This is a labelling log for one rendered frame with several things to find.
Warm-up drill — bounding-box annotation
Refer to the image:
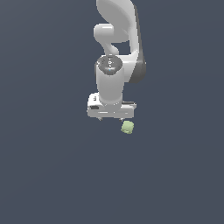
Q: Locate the small green cube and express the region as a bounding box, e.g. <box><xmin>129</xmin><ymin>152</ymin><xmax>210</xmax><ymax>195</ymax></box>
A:
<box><xmin>121</xmin><ymin>120</ymin><xmax>136</xmax><ymax>135</ymax></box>

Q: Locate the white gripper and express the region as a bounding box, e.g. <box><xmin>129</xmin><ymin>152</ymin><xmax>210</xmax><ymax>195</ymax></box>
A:
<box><xmin>86</xmin><ymin>92</ymin><xmax>137</xmax><ymax>122</ymax></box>

